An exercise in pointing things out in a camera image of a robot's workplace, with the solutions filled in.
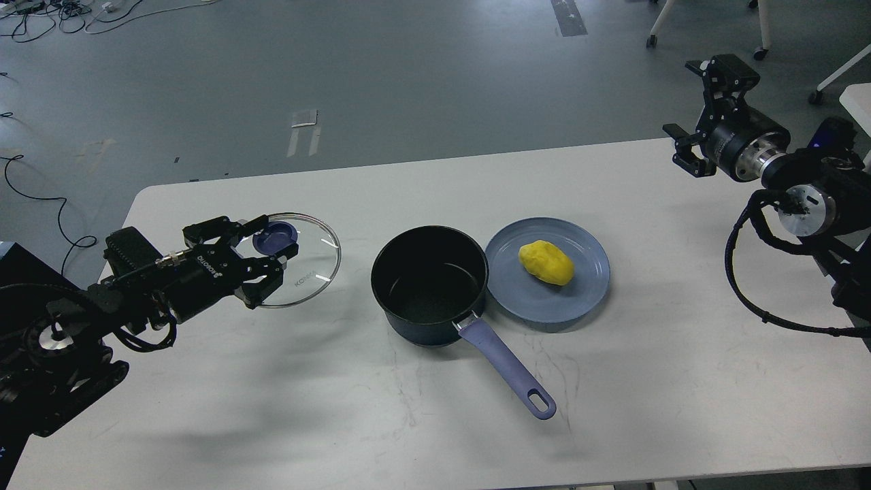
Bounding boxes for glass pot lid blue knob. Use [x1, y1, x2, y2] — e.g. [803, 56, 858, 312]
[246, 212, 342, 309]

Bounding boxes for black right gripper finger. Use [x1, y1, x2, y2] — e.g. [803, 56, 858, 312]
[662, 123, 717, 179]
[685, 54, 760, 123]

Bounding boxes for yellow potato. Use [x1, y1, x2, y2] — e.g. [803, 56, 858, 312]
[519, 241, 575, 287]

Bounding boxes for white table leg right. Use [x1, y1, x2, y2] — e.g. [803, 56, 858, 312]
[808, 44, 870, 137]

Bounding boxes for white chair legs with casters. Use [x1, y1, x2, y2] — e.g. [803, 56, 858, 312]
[645, 0, 774, 61]

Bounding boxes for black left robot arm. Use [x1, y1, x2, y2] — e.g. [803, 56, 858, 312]
[2, 215, 299, 437]

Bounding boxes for tangled cables top left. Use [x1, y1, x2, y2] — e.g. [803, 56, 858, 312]
[0, 0, 225, 44]

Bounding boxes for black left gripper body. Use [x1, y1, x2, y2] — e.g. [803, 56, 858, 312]
[156, 245, 242, 323]

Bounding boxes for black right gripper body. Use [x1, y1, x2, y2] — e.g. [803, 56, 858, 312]
[706, 106, 792, 182]

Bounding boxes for dark blue saucepan purple handle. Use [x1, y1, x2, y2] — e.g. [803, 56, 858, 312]
[370, 225, 557, 421]

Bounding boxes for blue round plate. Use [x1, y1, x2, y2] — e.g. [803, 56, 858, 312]
[485, 217, 610, 325]

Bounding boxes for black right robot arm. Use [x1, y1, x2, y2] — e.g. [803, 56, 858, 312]
[663, 54, 870, 339]

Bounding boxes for black floor cable left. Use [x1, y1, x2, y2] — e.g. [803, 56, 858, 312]
[0, 155, 99, 277]

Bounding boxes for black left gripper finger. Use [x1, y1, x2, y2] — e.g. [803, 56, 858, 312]
[233, 243, 299, 309]
[182, 214, 269, 247]

